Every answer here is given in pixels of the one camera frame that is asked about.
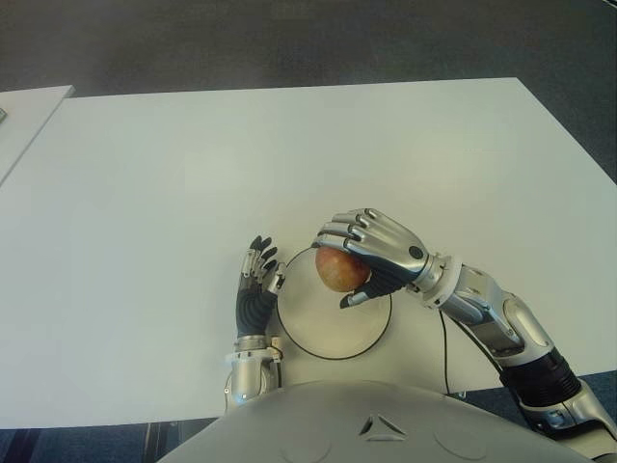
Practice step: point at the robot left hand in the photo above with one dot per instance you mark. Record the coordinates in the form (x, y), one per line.
(253, 308)

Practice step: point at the grey robot torso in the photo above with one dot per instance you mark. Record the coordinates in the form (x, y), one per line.
(376, 434)

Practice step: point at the robot right arm silver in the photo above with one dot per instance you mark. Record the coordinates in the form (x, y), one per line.
(501, 313)

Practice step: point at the robot left arm silver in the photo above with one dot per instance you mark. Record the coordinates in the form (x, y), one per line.
(248, 376)

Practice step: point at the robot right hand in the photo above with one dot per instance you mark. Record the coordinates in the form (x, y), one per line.
(390, 251)

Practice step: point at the red yellow apple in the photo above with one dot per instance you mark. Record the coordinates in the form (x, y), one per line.
(340, 270)

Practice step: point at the white plate black rim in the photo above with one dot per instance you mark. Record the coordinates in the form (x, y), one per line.
(332, 328)

